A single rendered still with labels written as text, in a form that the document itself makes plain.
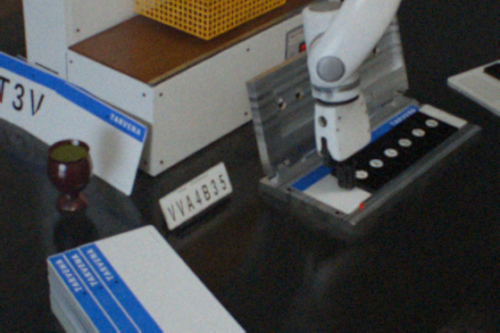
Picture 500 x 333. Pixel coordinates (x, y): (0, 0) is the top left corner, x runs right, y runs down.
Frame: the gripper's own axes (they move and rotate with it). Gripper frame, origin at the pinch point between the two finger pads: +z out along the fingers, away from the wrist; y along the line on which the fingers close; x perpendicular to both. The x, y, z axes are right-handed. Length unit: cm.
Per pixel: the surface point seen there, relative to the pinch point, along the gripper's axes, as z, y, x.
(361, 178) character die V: 1.7, 3.0, -0.8
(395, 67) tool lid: -6.9, 33.7, 11.3
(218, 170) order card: -4.4, -14.5, 16.5
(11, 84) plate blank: -17, -21, 65
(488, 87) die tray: 3, 54, 2
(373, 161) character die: 1.2, 9.3, 0.8
